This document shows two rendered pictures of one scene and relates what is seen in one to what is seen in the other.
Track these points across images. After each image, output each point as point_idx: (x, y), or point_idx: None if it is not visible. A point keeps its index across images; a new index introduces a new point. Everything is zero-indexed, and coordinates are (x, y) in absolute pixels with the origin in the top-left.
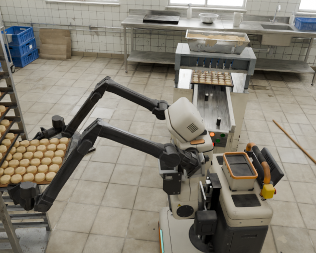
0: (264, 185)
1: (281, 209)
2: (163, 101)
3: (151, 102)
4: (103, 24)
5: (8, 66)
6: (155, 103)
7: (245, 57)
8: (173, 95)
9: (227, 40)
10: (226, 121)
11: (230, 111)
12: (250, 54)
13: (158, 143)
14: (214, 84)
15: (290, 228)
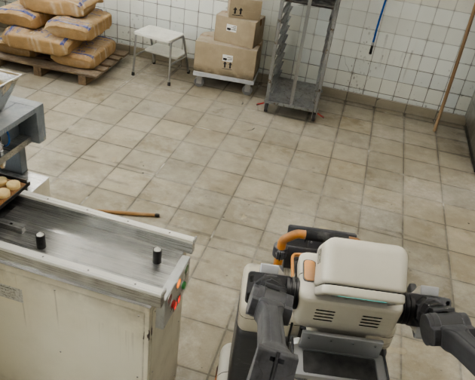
0: None
1: (198, 301)
2: (259, 287)
3: (280, 307)
4: None
5: None
6: (277, 302)
7: (25, 111)
8: None
9: None
10: (148, 245)
11: (138, 224)
12: (12, 100)
13: (450, 328)
14: (2, 204)
15: (236, 307)
